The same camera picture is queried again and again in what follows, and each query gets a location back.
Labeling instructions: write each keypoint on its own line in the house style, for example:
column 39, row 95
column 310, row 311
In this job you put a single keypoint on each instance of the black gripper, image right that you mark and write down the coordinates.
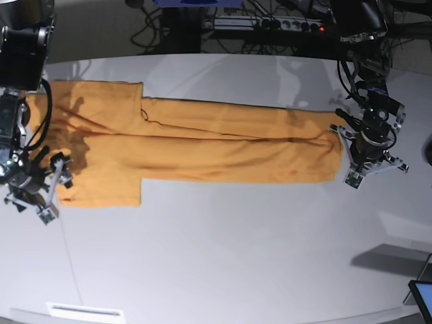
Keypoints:
column 366, row 153

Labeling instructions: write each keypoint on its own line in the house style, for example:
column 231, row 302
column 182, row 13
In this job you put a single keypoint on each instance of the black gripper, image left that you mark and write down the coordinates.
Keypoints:
column 32, row 185

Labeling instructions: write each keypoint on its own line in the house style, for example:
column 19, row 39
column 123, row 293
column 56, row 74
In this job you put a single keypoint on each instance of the orange yellow T-shirt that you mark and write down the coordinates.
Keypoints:
column 116, row 137

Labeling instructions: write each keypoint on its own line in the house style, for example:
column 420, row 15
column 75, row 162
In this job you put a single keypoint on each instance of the grey tablet stand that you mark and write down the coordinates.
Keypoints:
column 424, row 277

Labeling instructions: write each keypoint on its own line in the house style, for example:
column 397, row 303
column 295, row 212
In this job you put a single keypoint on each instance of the tablet screen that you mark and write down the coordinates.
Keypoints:
column 424, row 302

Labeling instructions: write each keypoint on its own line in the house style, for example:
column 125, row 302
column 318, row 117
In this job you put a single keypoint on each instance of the white power strip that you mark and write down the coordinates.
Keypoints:
column 251, row 23

